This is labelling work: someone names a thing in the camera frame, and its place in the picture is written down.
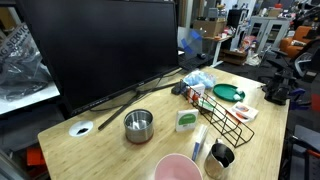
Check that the black wire rack basket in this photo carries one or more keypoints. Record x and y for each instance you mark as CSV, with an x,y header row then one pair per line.
x,y
230,129

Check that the white box red circle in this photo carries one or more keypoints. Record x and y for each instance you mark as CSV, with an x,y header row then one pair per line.
x,y
195,92

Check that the blue white plastic packet bag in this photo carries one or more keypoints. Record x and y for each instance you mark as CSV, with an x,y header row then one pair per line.
x,y
199,77

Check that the cardboard box on desk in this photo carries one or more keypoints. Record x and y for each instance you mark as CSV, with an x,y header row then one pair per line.
x,y
210,28

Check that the black desk clamp vise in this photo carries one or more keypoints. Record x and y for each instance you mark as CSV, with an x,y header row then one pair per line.
x,y
277,90

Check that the black power adapter brick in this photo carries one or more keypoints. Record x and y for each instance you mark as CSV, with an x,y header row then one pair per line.
x,y
179,88

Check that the small steel pitcher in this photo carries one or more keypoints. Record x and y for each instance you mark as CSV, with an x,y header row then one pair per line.
x,y
219,159

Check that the large black computer monitor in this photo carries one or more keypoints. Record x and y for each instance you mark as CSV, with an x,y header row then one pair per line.
x,y
98,49

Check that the white cabinet glass doors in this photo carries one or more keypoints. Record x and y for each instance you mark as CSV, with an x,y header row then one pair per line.
x,y
269,31

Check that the clear plastic bag with print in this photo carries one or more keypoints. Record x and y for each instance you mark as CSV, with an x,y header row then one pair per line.
x,y
22,72

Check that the white green box in rack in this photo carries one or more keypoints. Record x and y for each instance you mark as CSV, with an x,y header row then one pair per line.
x,y
205,104

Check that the white orange flat box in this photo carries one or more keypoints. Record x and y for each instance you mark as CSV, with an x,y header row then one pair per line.
x,y
243,112

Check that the orange armchair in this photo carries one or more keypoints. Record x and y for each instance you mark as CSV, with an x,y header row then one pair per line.
x,y
293,45

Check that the pink plastic cup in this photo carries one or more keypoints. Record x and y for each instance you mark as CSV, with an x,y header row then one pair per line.
x,y
177,167

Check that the blue white toothpaste box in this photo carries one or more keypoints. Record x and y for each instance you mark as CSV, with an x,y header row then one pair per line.
x,y
203,129

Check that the round stainless steel tin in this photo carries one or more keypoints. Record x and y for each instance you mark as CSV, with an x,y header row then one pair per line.
x,y
139,126

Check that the green round plate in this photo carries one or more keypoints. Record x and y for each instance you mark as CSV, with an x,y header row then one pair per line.
x,y
229,92

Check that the black keyboard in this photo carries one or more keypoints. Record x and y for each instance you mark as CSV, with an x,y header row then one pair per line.
x,y
194,62

